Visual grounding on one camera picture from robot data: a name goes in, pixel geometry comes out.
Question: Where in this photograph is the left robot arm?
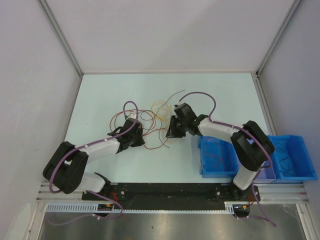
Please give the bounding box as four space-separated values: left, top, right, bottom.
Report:
42 117 145 200

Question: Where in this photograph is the purple plastic tray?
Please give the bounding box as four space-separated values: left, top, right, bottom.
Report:
255 168 276 184

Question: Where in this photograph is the slotted cable duct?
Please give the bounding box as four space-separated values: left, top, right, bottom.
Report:
46 202 234 214

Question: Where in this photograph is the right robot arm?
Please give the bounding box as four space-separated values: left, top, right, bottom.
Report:
166 103 275 201

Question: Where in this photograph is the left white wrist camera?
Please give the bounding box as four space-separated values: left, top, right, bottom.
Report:
126 113 137 121

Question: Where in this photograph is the orange wire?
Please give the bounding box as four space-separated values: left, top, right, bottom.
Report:
150 100 176 141

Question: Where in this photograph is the blue plastic bin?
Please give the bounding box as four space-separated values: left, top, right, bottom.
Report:
268 135 318 184
197 136 239 179

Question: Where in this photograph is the red wire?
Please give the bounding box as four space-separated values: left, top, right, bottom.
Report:
109 109 173 151
201 137 227 171

